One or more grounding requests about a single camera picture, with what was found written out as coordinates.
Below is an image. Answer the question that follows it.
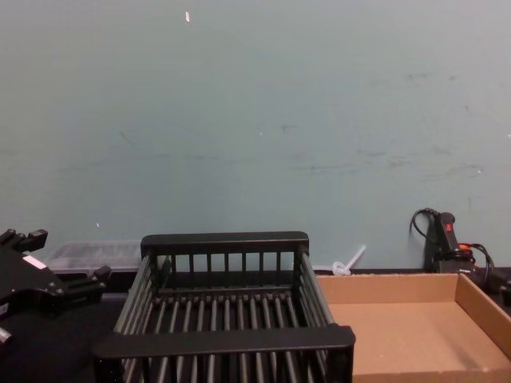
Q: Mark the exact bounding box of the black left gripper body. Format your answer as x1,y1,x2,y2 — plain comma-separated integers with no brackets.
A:
0,246,68,321

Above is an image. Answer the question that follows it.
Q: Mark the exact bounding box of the clear plastic case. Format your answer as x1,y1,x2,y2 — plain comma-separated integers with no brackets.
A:
46,240,144,276

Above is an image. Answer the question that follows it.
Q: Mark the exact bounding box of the shallow brown cardboard tray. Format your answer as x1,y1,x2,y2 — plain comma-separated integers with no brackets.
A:
315,272,511,383

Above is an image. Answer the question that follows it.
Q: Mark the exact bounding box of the black rack with steel bars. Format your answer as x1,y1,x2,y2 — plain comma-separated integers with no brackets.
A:
90,230,356,383

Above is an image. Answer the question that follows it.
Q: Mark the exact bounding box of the small white three-armed plastic piece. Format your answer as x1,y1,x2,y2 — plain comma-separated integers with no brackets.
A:
313,243,367,277

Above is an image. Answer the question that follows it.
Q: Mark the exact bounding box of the black corded tool red switch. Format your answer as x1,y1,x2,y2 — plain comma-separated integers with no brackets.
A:
410,207,496,289

